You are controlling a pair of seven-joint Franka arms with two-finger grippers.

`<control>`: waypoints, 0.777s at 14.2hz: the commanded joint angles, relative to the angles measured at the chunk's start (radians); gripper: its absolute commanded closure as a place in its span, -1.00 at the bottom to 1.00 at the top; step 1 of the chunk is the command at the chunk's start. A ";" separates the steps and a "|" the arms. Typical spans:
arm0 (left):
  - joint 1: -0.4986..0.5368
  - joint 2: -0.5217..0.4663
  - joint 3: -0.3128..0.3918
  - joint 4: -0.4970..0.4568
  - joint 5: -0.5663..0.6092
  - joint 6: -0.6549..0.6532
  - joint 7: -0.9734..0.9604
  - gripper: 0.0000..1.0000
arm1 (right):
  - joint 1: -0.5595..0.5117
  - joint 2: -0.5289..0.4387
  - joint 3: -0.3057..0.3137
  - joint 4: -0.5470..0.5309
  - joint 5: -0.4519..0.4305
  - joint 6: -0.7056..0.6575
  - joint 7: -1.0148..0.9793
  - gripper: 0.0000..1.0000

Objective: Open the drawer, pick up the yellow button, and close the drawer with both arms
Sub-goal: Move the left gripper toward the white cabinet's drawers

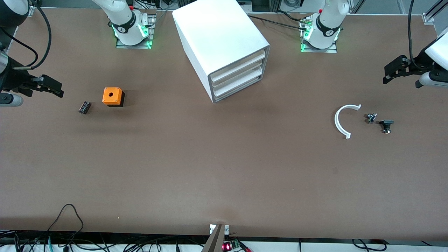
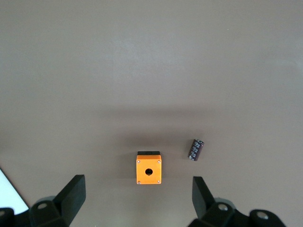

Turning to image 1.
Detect white drawer cabinet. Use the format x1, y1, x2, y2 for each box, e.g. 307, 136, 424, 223
172, 0, 271, 104

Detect white curved plastic arc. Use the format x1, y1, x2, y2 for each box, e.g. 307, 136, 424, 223
334, 104, 362, 140

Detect orange box with hole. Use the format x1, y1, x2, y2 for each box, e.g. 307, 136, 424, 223
102, 87, 125, 107

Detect red LED circuit board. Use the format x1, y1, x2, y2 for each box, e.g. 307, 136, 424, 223
222, 239, 252, 252

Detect grey camera pole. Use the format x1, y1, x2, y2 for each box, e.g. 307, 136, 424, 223
201, 224, 226, 252

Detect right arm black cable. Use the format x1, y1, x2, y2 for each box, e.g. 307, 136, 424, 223
0, 2, 52, 70

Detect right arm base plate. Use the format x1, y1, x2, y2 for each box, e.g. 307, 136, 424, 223
115, 13, 156, 49

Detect white plastic drawer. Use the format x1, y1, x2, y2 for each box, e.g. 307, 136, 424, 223
213, 73, 263, 102
210, 50, 266, 84
211, 63, 264, 92

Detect looped black cable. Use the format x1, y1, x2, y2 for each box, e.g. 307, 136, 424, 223
47, 204, 84, 242

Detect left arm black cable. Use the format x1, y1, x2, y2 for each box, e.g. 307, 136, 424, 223
408, 0, 426, 69

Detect black cables on table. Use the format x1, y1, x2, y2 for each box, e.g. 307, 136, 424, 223
247, 14, 310, 32

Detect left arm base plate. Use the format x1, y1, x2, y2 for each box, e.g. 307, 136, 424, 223
300, 17, 338, 54

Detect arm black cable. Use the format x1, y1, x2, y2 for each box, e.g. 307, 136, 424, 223
408, 0, 426, 69
0, 2, 52, 70

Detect black cable bundle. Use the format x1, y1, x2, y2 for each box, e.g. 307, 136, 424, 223
0, 229, 210, 252

